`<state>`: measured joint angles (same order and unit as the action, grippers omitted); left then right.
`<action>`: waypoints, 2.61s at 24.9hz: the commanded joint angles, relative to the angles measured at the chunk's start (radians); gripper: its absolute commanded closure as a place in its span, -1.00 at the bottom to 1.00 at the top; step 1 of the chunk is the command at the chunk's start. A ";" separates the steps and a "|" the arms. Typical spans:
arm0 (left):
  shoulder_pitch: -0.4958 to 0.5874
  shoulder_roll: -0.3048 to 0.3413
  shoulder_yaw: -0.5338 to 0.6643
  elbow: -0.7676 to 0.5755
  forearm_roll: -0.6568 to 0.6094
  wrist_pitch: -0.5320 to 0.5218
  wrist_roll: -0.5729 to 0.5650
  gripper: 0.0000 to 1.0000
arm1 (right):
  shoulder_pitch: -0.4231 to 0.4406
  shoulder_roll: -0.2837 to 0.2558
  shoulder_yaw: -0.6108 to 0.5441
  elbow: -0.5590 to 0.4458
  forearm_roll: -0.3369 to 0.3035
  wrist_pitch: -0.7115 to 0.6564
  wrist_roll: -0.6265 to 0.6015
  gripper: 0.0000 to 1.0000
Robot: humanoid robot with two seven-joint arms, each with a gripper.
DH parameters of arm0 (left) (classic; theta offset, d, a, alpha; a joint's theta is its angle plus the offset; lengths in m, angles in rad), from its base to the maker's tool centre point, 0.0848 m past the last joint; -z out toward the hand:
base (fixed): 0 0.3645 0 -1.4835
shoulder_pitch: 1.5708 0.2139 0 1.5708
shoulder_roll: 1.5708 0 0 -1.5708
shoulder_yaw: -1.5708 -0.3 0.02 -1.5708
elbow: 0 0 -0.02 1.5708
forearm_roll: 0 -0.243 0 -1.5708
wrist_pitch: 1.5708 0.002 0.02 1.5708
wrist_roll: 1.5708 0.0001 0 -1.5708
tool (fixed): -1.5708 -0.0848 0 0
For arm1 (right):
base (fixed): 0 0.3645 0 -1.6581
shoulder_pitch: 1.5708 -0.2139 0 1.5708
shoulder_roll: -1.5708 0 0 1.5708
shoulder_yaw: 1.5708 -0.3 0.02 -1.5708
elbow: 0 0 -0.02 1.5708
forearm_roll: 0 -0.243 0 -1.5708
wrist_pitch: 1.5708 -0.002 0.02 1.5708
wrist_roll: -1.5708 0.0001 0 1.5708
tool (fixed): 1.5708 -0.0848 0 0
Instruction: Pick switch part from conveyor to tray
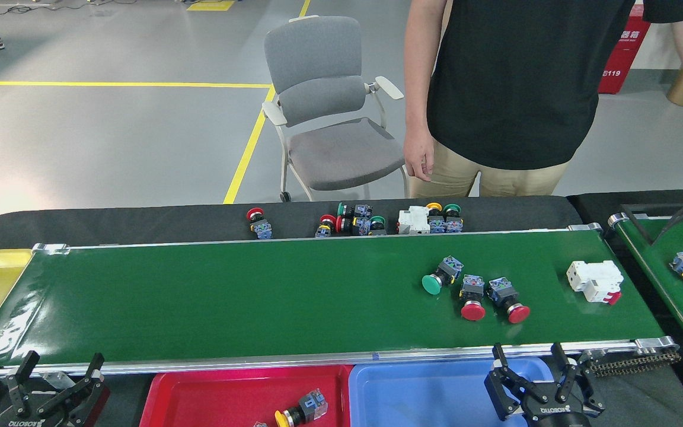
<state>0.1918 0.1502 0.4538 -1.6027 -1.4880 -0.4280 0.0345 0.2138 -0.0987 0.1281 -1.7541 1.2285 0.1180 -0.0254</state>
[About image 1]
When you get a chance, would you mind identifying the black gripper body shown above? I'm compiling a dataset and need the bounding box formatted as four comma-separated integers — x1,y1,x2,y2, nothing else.
0,412,84,427
521,397,592,427

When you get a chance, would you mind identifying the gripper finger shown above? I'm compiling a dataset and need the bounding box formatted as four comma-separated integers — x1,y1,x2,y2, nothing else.
484,343,551,422
551,342,606,414
0,350,42,426
38,353,111,425

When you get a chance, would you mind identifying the white circuit breaker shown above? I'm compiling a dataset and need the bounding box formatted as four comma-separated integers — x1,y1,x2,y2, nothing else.
397,206,431,235
566,260,624,305

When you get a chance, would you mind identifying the yellow push button switch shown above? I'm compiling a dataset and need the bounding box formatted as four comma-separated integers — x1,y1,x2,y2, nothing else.
425,202,446,234
274,388,328,427

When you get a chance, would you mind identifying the blue plastic tray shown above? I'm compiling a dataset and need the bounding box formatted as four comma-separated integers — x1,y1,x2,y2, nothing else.
349,358,556,427

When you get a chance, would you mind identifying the red plastic tray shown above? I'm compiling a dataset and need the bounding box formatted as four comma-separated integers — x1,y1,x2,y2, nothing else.
139,364,354,427

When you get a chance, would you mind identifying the green infeed conveyor belt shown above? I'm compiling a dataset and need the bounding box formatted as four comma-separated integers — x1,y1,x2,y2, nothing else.
607,205,683,350

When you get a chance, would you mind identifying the person's right hand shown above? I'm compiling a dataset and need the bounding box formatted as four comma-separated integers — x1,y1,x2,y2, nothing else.
404,126,436,181

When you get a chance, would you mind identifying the person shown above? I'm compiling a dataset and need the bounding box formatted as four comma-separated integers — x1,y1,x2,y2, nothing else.
403,0,683,199

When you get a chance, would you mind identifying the red fire equipment cabinet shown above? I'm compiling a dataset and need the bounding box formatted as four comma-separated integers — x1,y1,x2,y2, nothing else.
598,3,652,95

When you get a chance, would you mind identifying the grey office chair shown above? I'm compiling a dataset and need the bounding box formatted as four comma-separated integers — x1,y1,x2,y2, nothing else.
261,15,408,203

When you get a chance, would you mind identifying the roller drive chain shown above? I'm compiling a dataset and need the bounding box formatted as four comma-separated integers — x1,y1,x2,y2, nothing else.
588,350,681,377

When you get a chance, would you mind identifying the black guide bracket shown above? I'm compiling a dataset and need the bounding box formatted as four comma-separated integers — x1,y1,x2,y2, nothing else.
619,203,656,245

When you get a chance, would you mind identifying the black floor cable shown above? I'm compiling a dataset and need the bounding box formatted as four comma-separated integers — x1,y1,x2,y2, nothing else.
0,0,135,18

